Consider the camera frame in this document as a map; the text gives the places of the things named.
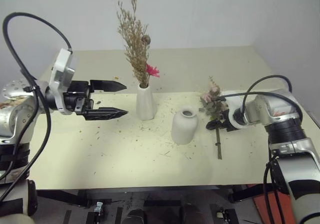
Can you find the black table frame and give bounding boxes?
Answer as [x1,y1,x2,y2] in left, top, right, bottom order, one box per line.
[35,183,266,224]

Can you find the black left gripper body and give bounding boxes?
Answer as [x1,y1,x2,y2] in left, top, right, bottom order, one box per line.
[62,80,95,116]

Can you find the dark rounded shape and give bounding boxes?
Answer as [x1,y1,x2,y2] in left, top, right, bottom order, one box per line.
[123,207,147,224]

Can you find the tall slim white vase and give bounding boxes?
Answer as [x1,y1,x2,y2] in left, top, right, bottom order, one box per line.
[135,83,157,121]

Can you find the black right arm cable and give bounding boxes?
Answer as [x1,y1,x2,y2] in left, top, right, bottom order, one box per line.
[216,74,294,121]

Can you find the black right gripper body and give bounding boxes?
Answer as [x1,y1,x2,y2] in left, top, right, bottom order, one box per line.
[220,109,235,133]

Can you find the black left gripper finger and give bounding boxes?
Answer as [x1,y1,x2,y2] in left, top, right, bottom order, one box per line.
[89,79,127,93]
[84,107,129,121]

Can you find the short round white vase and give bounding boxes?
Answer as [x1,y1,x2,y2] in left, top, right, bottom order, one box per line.
[170,107,199,145]

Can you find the pale pink flower bouquet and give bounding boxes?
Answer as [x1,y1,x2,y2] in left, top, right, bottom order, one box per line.
[198,75,230,160]

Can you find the black right elbow cable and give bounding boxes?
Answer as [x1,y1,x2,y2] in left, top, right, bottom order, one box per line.
[262,158,285,224]

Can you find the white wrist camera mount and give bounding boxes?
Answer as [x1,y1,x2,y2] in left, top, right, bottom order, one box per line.
[219,90,254,132]
[48,48,76,115]

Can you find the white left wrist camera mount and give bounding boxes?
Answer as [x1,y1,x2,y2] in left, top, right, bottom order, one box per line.
[48,48,76,115]

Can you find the orange flat object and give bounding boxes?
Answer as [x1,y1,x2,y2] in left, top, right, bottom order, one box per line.
[246,183,296,224]

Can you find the dried brown flower bouquet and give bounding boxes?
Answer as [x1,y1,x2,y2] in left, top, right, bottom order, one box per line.
[116,0,161,88]

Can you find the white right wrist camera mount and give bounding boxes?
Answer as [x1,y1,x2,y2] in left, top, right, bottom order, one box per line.
[219,90,254,132]

